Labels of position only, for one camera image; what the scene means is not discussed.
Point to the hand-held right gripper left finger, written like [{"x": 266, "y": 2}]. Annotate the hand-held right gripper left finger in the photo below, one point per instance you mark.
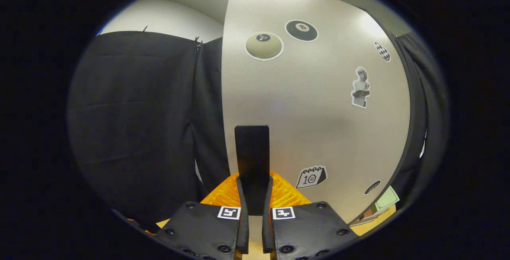
[{"x": 199, "y": 228}]

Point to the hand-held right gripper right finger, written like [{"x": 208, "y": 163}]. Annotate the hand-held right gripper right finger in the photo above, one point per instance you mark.
[{"x": 310, "y": 228}]

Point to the brown book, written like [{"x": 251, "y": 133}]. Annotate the brown book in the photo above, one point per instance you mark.
[{"x": 366, "y": 215}]

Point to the black backdrop cloth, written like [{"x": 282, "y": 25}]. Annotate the black backdrop cloth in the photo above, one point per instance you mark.
[{"x": 139, "y": 112}]

